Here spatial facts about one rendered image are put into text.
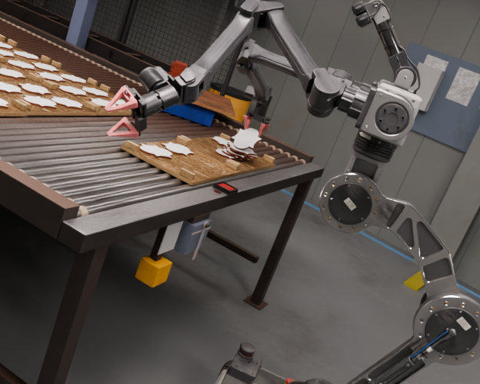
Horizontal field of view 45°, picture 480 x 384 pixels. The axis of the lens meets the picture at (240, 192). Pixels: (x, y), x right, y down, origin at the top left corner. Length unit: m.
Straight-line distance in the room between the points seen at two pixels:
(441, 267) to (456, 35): 4.04
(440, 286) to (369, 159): 0.47
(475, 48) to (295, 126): 1.91
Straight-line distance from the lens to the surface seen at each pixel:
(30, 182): 1.71
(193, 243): 2.14
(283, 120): 6.36
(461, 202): 5.53
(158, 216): 1.84
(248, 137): 2.76
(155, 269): 2.01
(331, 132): 6.12
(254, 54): 2.25
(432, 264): 1.99
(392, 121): 1.68
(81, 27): 4.30
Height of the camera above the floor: 1.58
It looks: 17 degrees down
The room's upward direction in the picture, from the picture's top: 21 degrees clockwise
